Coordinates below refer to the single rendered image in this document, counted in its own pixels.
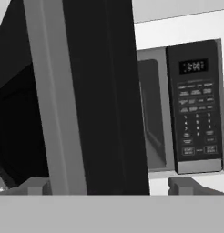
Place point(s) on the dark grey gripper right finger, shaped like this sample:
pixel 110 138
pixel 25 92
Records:
pixel 182 185

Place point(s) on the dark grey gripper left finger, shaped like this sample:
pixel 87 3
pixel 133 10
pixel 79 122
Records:
pixel 35 185

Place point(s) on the grey and black microwave oven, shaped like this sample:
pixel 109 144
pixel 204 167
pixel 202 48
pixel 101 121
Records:
pixel 192 106

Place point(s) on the black microwave door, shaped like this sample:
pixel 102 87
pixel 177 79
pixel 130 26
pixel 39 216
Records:
pixel 104 97

